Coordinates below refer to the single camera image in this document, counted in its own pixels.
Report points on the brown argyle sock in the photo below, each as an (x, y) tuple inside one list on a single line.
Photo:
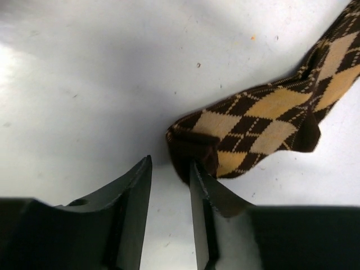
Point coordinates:
[(230, 137)]

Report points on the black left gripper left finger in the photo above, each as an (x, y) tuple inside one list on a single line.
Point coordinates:
[(102, 230)]

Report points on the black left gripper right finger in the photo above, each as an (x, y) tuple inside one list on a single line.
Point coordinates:
[(231, 233)]

